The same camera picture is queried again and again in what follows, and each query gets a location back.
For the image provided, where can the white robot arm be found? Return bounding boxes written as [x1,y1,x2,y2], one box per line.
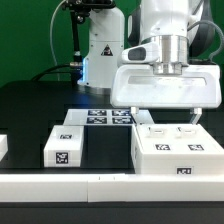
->
[111,0,224,109]

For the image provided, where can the white left fence bar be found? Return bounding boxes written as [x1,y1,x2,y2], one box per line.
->
[0,134,8,161]

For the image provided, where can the white block with two tags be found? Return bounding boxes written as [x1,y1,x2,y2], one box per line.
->
[44,125,84,167]

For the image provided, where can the white cabinet body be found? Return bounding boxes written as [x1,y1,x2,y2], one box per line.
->
[131,124,224,175]

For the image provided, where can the white fence bar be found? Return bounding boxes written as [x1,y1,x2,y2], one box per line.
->
[0,134,8,161]
[0,174,224,202]

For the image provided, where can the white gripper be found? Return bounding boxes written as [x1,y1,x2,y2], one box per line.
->
[111,65,222,125]

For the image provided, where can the white tag base sheet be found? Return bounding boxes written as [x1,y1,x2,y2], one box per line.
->
[64,109,154,126]

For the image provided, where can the white front fence bar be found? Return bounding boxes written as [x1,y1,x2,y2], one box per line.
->
[0,174,224,202]

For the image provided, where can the white panel with tag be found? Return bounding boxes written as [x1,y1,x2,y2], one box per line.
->
[132,123,181,155]

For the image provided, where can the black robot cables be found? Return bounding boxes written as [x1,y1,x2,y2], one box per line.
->
[31,3,84,82]

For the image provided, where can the white door panel with knob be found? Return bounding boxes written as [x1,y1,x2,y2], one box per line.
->
[175,124,224,155]

